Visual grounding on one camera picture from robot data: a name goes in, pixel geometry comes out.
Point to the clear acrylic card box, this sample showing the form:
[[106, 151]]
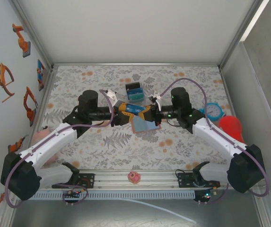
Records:
[[140, 101]]

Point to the blue card white print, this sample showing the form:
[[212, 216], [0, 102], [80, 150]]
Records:
[[135, 108]]

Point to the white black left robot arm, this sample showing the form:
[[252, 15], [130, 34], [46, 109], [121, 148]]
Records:
[[45, 146]]

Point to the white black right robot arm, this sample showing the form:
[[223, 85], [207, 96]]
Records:
[[220, 138]]

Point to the teal VIP card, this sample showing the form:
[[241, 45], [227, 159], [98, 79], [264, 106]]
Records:
[[136, 96]]

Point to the black card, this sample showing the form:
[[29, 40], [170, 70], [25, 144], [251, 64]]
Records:
[[133, 85]]

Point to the blue alarm clock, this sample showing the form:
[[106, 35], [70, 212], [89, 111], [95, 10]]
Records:
[[212, 111]]

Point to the floral table mat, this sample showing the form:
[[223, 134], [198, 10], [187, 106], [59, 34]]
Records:
[[149, 153]]

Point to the pink plush doll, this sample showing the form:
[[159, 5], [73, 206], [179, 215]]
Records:
[[43, 134]]

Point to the red plastic toy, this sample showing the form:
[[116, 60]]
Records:
[[231, 127]]

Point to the pink donut toy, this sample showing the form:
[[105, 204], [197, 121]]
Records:
[[134, 177]]

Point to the white plastic tube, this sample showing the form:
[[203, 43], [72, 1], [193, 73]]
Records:
[[163, 210]]

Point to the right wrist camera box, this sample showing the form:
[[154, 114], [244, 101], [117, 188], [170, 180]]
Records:
[[155, 97]]

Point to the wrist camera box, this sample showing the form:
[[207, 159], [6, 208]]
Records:
[[111, 94], [155, 97]]

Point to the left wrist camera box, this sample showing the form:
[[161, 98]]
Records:
[[111, 94]]

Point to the aluminium frame rail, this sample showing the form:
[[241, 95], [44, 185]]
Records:
[[224, 81], [135, 64], [161, 183], [43, 104]]

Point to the blue orange rail sticker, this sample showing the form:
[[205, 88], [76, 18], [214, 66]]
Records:
[[40, 71]]

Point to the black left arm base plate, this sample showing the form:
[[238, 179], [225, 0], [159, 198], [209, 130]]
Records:
[[89, 180]]

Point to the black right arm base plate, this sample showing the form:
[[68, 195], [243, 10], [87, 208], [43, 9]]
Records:
[[183, 180]]

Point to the aluminium frame post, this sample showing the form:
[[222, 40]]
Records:
[[241, 30], [31, 30]]

